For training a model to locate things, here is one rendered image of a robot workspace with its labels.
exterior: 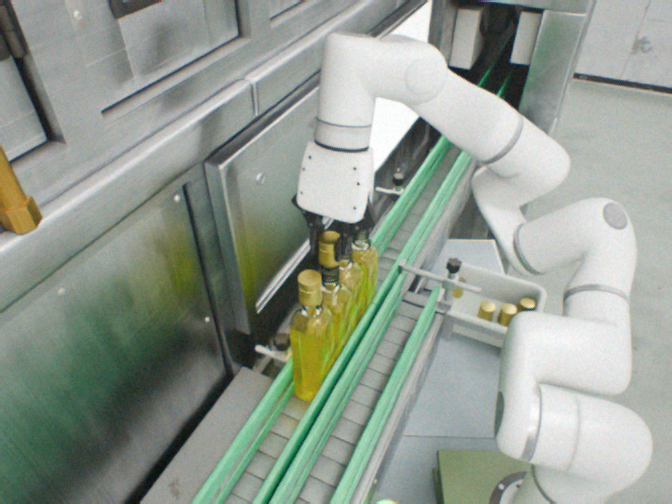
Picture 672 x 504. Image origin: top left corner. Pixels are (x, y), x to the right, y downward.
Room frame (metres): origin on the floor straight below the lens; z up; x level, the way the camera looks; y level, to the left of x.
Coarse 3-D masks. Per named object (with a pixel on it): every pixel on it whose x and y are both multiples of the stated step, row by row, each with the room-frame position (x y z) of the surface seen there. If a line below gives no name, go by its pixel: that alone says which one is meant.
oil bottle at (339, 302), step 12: (348, 288) 0.60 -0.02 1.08; (324, 300) 0.57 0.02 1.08; (336, 300) 0.57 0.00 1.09; (348, 300) 0.59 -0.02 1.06; (336, 312) 0.56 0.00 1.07; (348, 312) 0.59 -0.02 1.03; (336, 324) 0.56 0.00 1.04; (348, 324) 0.59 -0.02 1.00; (336, 336) 0.56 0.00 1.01; (348, 336) 0.59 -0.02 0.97; (336, 348) 0.56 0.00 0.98; (336, 360) 0.56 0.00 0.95
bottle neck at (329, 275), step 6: (324, 270) 0.58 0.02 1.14; (330, 270) 0.58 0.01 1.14; (336, 270) 0.58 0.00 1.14; (324, 276) 0.58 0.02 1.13; (330, 276) 0.58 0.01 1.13; (336, 276) 0.58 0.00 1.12; (324, 282) 0.58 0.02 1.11; (330, 282) 0.58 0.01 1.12; (336, 282) 0.58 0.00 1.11; (324, 288) 0.58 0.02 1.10; (330, 288) 0.58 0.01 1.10; (336, 288) 0.58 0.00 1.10
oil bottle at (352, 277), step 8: (352, 264) 0.65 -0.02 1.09; (344, 272) 0.63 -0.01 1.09; (352, 272) 0.63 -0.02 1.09; (360, 272) 0.65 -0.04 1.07; (344, 280) 0.62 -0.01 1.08; (352, 280) 0.62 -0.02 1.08; (360, 280) 0.65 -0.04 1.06; (352, 288) 0.62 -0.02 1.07; (360, 288) 0.65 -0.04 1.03; (352, 296) 0.62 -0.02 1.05; (360, 296) 0.65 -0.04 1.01; (352, 304) 0.62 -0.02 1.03; (360, 304) 0.65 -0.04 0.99; (352, 312) 0.62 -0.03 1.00; (360, 312) 0.65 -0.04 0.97; (352, 320) 0.62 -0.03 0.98; (352, 328) 0.62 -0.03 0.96
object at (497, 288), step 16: (464, 272) 0.92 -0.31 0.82; (480, 272) 0.90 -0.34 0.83; (496, 272) 0.89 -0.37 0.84; (496, 288) 0.88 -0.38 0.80; (512, 288) 0.87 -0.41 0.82; (528, 288) 0.85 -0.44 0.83; (464, 304) 0.86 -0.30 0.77; (480, 304) 0.86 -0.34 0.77; (496, 304) 0.86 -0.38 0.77; (544, 304) 0.79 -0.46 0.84; (480, 320) 0.74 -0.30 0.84; (496, 320) 0.81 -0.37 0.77
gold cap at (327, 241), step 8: (328, 232) 0.61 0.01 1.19; (320, 240) 0.59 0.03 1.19; (328, 240) 0.59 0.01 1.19; (336, 240) 0.59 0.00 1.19; (320, 248) 0.58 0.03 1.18; (328, 248) 0.58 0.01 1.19; (320, 256) 0.58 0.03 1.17; (328, 256) 0.58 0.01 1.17; (320, 264) 0.58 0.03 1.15; (328, 264) 0.58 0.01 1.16; (336, 264) 0.58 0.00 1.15
